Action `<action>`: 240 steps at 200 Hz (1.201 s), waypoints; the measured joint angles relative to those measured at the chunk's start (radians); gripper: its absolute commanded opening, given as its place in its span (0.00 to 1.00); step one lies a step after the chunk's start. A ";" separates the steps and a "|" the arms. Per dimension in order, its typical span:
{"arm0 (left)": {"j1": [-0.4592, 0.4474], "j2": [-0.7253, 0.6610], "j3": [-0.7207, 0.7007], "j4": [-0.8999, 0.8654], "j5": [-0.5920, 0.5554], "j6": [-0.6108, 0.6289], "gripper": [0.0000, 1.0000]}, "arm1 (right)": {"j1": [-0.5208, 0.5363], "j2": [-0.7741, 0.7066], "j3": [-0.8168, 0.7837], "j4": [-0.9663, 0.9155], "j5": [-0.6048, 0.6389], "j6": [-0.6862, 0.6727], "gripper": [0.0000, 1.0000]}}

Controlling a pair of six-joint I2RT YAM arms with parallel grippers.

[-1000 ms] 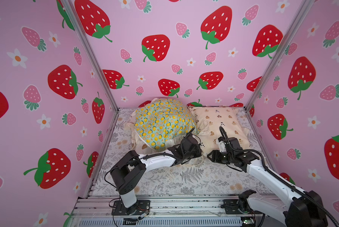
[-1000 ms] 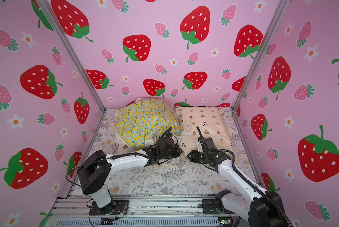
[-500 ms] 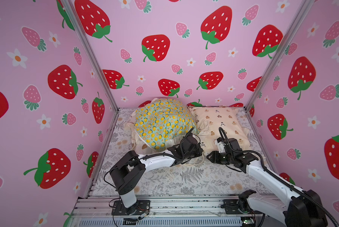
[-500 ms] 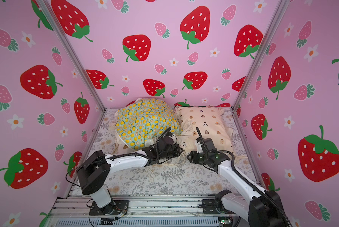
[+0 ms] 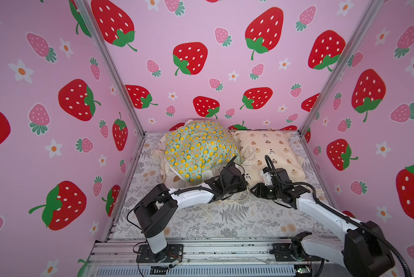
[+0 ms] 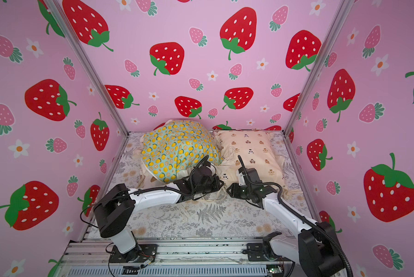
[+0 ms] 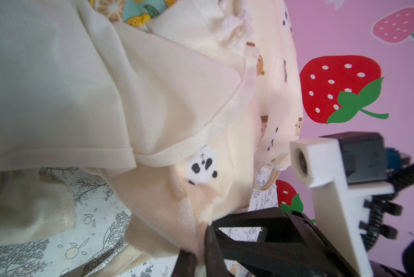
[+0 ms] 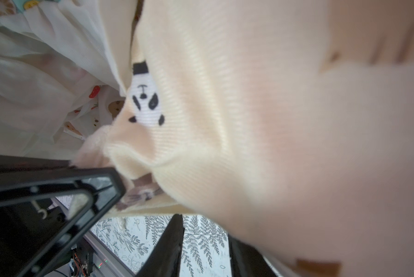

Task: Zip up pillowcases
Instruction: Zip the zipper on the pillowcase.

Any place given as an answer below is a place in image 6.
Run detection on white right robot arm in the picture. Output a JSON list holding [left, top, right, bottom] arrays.
[[227, 167, 354, 277]]

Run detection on floral grey table mat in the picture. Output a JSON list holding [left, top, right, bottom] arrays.
[[110, 133, 291, 239]]

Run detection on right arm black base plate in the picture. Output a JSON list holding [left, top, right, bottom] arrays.
[[243, 242, 280, 262]]

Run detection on cream bear print pillow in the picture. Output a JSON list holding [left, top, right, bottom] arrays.
[[213, 130, 288, 195]]

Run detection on aluminium frame post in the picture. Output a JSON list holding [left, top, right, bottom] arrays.
[[46, 0, 129, 137], [283, 0, 355, 138]]

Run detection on lemon print pillow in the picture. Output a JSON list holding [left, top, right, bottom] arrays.
[[141, 120, 223, 184]]

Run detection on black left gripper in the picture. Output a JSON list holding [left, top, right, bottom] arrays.
[[193, 176, 226, 196]]

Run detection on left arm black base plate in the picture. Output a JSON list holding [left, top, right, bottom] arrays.
[[109, 244, 158, 263]]

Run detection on left aluminium frame post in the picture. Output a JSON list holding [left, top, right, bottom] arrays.
[[46, 0, 129, 137]]

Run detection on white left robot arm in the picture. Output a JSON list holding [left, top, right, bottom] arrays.
[[92, 166, 224, 256]]

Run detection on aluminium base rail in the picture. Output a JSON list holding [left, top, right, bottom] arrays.
[[54, 238, 305, 277]]

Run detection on cream large-bear print pillow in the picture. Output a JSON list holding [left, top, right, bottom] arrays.
[[135, 136, 161, 189]]

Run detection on right aluminium frame post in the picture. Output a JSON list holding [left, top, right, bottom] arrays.
[[283, 0, 355, 138]]

